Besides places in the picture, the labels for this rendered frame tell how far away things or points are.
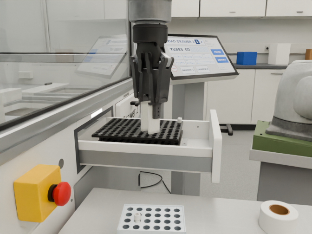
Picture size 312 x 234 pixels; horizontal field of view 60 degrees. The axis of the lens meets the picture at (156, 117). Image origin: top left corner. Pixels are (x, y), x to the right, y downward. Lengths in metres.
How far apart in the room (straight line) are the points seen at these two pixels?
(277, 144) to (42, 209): 0.79
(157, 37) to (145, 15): 0.05
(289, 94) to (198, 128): 0.37
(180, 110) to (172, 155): 1.01
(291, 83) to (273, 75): 2.85
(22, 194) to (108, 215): 0.22
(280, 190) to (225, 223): 0.55
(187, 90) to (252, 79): 2.31
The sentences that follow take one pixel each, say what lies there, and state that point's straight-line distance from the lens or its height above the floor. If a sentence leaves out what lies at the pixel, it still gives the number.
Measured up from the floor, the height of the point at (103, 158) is 0.86.
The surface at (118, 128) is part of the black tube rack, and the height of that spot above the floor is 0.90.
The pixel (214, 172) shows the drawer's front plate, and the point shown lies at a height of 0.85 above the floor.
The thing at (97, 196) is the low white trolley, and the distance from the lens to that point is 0.71.
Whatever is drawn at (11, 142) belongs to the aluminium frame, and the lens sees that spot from 0.47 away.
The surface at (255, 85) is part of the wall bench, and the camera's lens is 3.86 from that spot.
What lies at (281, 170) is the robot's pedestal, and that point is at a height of 0.68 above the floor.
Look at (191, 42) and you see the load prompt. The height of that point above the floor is 1.15.
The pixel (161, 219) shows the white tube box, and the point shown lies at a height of 0.80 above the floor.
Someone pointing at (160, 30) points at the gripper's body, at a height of 1.15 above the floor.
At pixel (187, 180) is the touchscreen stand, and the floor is 0.30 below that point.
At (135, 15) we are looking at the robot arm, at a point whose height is 1.18.
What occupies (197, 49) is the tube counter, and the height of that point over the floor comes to 1.11.
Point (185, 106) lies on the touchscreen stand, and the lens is 1.61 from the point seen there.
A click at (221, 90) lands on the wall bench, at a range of 3.76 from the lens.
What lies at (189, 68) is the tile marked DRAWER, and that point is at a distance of 1.50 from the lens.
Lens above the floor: 1.11
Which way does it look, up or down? 14 degrees down
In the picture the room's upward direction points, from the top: straight up
